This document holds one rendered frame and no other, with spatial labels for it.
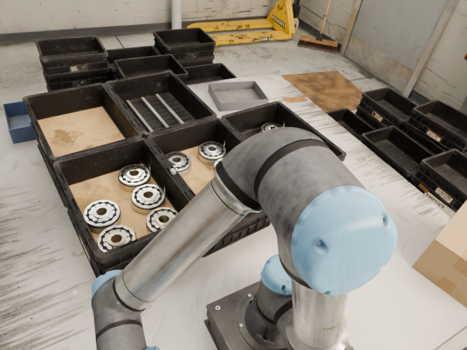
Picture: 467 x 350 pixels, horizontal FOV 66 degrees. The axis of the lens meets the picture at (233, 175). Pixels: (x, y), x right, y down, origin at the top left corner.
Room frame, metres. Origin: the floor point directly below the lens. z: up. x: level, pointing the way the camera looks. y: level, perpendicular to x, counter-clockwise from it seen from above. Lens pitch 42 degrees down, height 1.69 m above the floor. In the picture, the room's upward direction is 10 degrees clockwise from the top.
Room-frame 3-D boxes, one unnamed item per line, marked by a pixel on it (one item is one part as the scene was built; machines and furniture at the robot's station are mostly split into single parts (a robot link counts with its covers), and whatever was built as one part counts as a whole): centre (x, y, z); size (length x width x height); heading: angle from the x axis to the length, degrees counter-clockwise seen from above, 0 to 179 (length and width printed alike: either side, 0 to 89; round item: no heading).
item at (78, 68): (2.19, 1.19, 0.37); 0.40 x 0.30 x 0.45; 125
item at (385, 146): (1.82, -0.97, 0.31); 0.40 x 0.30 x 0.34; 35
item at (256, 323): (0.45, -0.16, 0.85); 0.15 x 0.15 x 0.10
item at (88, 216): (0.66, 0.36, 0.86); 0.10 x 0.10 x 0.01
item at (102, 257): (0.71, 0.30, 0.92); 0.40 x 0.30 x 0.02; 41
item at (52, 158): (1.01, 0.56, 0.92); 0.40 x 0.30 x 0.02; 41
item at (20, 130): (1.18, 0.90, 0.74); 0.20 x 0.15 x 0.07; 37
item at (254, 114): (1.10, -0.15, 0.87); 0.40 x 0.30 x 0.11; 41
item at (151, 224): (0.67, 0.18, 0.86); 0.10 x 0.10 x 0.01
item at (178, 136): (0.90, 0.07, 0.87); 0.40 x 0.30 x 0.11; 41
